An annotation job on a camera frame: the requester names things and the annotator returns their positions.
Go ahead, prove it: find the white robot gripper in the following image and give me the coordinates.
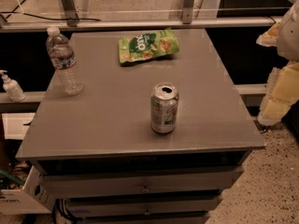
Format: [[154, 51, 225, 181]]
[[256, 0, 299, 126]]

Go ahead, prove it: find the silver 7up soda can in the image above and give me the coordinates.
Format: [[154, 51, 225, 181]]
[[150, 82, 179, 133]]

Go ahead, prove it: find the green rice chip bag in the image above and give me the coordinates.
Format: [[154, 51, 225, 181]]
[[119, 28, 179, 64]]

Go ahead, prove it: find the grey drawer cabinet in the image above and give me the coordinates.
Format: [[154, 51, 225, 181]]
[[17, 29, 263, 224]]

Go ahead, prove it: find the clear plastic water bottle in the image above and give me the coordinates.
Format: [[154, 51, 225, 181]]
[[46, 27, 84, 95]]

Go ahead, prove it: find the white pump dispenser bottle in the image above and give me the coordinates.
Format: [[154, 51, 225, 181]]
[[0, 70, 25, 102]]

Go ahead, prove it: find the white cardboard box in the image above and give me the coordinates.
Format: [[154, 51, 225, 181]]
[[0, 167, 55, 215]]

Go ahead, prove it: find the grey metal bracket right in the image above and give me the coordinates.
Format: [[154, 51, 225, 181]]
[[182, 0, 194, 24]]

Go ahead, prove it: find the grey metal bracket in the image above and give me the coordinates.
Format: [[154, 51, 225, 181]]
[[182, 0, 194, 24], [61, 0, 78, 27]]

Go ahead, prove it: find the grey metal bracket left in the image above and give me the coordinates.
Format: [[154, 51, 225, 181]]
[[61, 0, 78, 27]]

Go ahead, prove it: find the black cable on ledge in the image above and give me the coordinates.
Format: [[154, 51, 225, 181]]
[[0, 11, 102, 22]]

